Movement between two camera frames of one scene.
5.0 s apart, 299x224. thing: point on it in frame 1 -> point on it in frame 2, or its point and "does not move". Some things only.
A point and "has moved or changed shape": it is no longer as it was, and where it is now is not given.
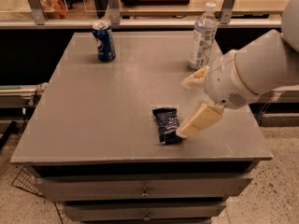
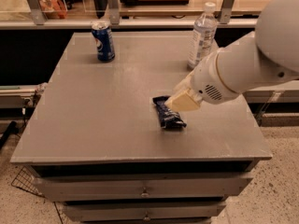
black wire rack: x=25 y=180 does not move
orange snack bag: x=51 y=6 does not move
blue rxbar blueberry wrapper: x=167 y=122 has moved or changed shape
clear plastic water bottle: x=204 y=37 does not move
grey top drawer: x=138 y=188 does not move
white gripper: x=224 y=78 -> x=209 y=78
